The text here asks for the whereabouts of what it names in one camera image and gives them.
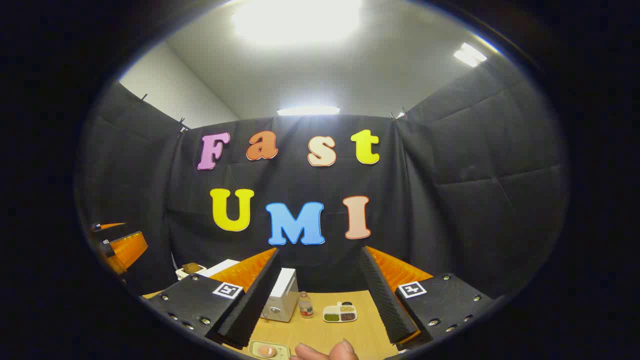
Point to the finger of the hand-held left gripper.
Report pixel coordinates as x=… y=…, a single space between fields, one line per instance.
x=127 y=250
x=107 y=231

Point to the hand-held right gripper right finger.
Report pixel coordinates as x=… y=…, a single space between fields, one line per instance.
x=385 y=305

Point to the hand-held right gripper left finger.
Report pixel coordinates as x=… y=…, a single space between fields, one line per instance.
x=250 y=310

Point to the white microwave oven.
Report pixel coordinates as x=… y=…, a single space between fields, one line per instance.
x=282 y=295

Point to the round sesame bread bun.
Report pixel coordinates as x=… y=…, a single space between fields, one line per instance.
x=268 y=351

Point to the pale green square plate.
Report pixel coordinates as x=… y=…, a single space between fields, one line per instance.
x=255 y=350

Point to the white divided plate with beans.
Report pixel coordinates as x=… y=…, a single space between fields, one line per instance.
x=340 y=314

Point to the clear plastic bottle red label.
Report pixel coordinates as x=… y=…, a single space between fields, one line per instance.
x=306 y=306

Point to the white toaster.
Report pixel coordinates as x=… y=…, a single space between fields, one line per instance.
x=186 y=274

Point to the long ceiling light strip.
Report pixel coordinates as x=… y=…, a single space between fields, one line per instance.
x=308 y=111

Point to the small ceiling light panel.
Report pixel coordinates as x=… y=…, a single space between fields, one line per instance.
x=470 y=55

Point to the large ceiling light panel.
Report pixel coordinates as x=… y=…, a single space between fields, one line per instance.
x=297 y=20

